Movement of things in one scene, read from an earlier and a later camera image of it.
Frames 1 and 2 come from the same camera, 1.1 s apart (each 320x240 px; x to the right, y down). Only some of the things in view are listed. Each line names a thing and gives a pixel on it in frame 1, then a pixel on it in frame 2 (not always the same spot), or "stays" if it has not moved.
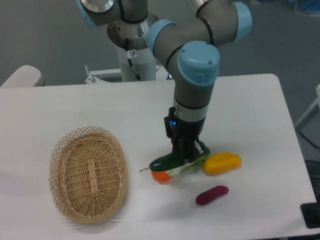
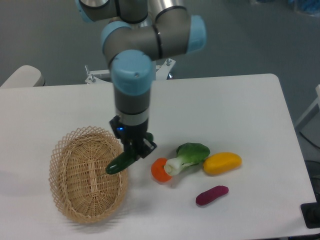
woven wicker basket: x=88 y=174 stays
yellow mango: x=221 y=162 stays
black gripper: x=182 y=132 to x=130 y=135
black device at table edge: x=311 y=213 stays
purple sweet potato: x=211 y=194 stays
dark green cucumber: x=173 y=161 to x=124 y=159
